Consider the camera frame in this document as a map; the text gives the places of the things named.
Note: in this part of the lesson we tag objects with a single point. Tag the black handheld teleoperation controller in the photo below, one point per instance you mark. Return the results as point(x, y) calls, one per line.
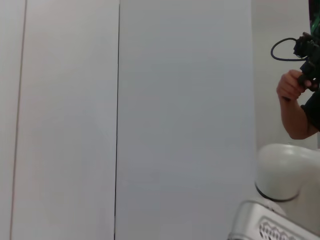
point(308, 65)

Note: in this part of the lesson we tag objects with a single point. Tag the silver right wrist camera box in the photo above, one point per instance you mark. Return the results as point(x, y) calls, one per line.
point(252, 220)

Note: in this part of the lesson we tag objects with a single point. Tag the bare person hand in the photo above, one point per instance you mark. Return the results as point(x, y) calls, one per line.
point(288, 86)

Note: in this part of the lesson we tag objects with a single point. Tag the black shirt sleeve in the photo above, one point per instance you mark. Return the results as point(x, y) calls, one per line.
point(313, 110)

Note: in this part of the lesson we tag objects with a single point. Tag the bare person forearm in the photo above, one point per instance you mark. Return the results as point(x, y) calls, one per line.
point(295, 120)

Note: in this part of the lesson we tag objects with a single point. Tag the dark green background object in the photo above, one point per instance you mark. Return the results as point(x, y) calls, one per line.
point(315, 17)

